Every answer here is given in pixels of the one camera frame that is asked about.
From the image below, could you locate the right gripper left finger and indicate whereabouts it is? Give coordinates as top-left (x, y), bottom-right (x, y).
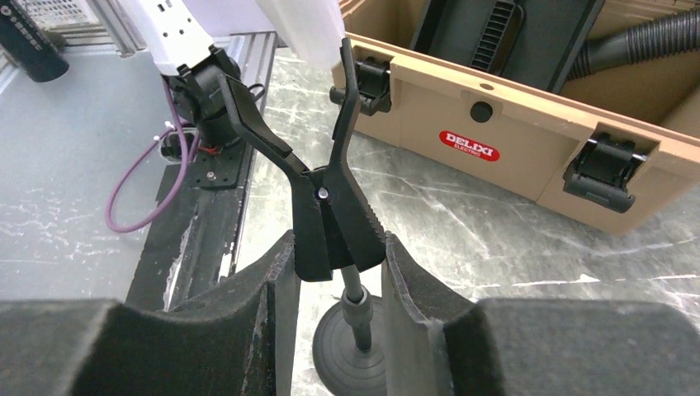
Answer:
top-left (1, 232), bottom-right (300, 395)

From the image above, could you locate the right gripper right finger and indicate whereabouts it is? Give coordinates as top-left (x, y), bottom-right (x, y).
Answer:
top-left (381, 233), bottom-right (699, 395)

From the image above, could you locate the black round-base mic stand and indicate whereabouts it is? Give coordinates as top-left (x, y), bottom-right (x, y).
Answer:
top-left (219, 37), bottom-right (388, 395)

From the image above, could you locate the white microphone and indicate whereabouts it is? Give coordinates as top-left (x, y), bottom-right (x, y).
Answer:
top-left (257, 0), bottom-right (346, 71)

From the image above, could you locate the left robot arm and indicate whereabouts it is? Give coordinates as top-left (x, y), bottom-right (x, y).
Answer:
top-left (120, 1), bottom-right (241, 149)

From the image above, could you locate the tan plastic tool case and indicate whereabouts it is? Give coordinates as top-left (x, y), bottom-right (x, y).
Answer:
top-left (340, 1), bottom-right (699, 234)

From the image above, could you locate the dark cylinder object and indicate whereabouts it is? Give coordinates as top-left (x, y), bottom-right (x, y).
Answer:
top-left (1, 1), bottom-right (69, 83)

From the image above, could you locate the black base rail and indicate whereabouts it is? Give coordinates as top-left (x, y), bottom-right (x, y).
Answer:
top-left (125, 141), bottom-right (254, 311)

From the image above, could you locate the black corrugated hose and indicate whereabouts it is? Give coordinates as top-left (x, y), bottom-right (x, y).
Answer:
top-left (567, 7), bottom-right (700, 82)

